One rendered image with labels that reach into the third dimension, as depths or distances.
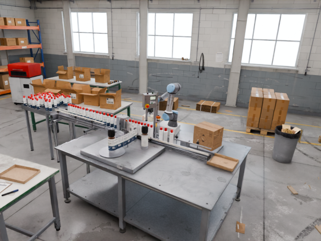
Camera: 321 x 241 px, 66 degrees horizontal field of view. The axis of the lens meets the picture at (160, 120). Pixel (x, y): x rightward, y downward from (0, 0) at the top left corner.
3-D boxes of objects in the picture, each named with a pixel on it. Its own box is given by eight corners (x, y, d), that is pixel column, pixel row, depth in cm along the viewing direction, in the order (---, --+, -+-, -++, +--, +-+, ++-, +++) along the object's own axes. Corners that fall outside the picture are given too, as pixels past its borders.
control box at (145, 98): (142, 106, 338) (142, 93, 331) (153, 105, 344) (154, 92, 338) (144, 109, 329) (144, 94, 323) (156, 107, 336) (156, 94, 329)
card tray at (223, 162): (206, 164, 288) (207, 161, 287) (214, 155, 309) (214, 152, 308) (232, 171, 274) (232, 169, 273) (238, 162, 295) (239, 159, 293)
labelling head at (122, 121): (116, 134, 350) (115, 116, 341) (122, 131, 360) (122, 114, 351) (124, 136, 343) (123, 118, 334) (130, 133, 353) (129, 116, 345)
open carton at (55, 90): (43, 101, 529) (41, 83, 517) (57, 96, 569) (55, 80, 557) (59, 103, 519) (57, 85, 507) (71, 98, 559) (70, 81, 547)
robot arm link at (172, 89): (173, 121, 362) (180, 84, 342) (166, 122, 351) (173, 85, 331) (167, 118, 369) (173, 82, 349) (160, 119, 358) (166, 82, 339)
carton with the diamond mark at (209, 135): (192, 144, 335) (194, 125, 325) (202, 138, 351) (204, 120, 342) (211, 151, 315) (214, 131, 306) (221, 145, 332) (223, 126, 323)
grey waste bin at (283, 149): (270, 161, 471) (276, 131, 450) (269, 152, 509) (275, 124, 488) (294, 166, 457) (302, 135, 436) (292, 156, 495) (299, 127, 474)
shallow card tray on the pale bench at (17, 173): (-4, 178, 254) (-5, 175, 253) (15, 166, 276) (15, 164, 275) (24, 184, 246) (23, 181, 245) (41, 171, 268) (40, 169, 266)
